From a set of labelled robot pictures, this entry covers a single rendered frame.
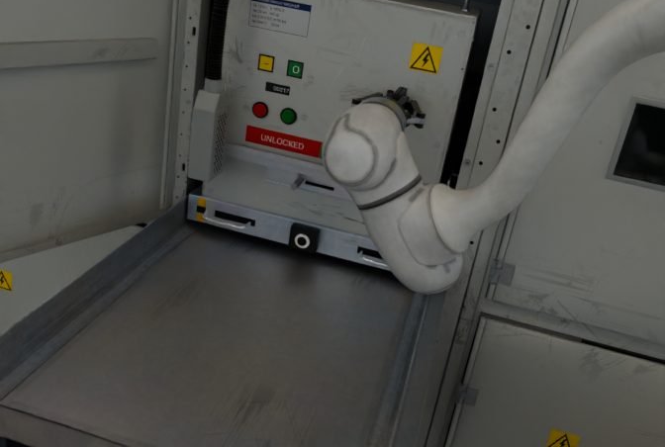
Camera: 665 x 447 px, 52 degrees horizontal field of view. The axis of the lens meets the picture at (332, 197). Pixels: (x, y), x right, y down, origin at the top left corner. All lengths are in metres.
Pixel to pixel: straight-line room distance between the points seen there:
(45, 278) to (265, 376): 0.88
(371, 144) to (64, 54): 0.66
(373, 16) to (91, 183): 0.66
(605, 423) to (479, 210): 0.80
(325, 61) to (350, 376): 0.59
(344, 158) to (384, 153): 0.05
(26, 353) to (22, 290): 0.78
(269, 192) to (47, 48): 0.50
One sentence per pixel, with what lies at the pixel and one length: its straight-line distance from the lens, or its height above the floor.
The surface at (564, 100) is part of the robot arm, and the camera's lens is 0.85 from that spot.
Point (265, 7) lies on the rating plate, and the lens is 1.35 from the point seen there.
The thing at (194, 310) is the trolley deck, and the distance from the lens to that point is 1.23.
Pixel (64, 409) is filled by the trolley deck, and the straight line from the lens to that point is 1.03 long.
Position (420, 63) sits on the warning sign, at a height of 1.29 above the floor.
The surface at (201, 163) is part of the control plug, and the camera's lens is 1.34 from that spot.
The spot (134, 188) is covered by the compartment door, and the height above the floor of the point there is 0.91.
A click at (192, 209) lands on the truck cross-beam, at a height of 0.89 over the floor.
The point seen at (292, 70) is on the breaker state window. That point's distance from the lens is 1.34.
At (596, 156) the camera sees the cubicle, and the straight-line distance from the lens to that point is 1.35.
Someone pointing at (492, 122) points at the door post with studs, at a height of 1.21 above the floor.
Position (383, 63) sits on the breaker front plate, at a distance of 1.30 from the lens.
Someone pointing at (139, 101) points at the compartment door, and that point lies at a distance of 1.46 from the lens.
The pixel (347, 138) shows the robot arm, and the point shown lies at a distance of 0.87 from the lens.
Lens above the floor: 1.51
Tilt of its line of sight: 22 degrees down
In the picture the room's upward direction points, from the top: 10 degrees clockwise
